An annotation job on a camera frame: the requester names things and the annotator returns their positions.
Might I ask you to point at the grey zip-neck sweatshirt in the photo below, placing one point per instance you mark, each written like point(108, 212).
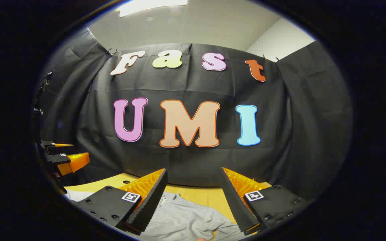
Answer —
point(186, 217)

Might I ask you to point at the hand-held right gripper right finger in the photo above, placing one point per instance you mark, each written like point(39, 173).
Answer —
point(235, 201)

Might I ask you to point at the black backdrop cloth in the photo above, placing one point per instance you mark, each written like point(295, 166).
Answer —
point(186, 87)

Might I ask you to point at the ceiling light panel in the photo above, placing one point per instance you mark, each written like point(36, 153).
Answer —
point(152, 6)

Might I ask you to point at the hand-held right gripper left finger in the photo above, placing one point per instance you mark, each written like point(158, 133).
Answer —
point(151, 201)

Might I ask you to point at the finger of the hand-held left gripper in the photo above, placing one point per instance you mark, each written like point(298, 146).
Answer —
point(57, 155)
point(49, 145)

